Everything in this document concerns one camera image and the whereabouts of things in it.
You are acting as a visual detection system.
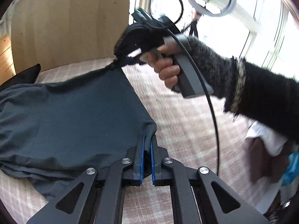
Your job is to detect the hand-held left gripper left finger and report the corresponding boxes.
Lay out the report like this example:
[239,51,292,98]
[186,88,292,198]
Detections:
[26,134,146,224]

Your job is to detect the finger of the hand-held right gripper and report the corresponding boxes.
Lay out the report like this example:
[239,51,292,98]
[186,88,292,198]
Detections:
[112,50,146,71]

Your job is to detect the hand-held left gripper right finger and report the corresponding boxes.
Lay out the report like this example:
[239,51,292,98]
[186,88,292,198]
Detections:
[149,134,269,224]

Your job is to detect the dark grey pants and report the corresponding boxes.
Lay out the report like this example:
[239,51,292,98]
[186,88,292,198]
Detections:
[0,66,157,202]

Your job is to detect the person's right forearm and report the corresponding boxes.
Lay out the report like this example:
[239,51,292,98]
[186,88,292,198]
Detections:
[223,56,299,145]

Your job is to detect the person's right hand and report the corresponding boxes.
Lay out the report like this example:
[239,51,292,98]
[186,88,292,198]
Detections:
[140,36,234,98]

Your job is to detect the black tripod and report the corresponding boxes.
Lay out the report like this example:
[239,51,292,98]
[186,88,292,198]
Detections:
[184,12,202,38]

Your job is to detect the light oak headboard panel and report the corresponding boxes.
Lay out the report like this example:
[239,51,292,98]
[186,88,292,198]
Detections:
[10,0,131,75]

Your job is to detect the black pants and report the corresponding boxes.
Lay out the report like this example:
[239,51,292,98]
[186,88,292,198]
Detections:
[0,64,41,91]

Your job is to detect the brown cloth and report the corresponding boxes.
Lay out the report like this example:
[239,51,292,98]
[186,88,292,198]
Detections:
[248,136,282,183]

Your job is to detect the white cloth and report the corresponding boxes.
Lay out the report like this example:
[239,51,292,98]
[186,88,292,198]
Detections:
[244,120,289,157]

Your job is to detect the pine wood board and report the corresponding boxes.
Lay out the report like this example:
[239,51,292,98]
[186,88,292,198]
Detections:
[0,34,16,85]

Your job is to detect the blue plastic bag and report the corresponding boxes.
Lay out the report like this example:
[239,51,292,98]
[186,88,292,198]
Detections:
[280,150,299,187]

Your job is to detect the black looped cable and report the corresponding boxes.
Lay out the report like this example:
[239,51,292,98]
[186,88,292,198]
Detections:
[155,0,184,27]

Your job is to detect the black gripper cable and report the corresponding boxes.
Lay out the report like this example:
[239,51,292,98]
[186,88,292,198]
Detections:
[149,20,221,176]

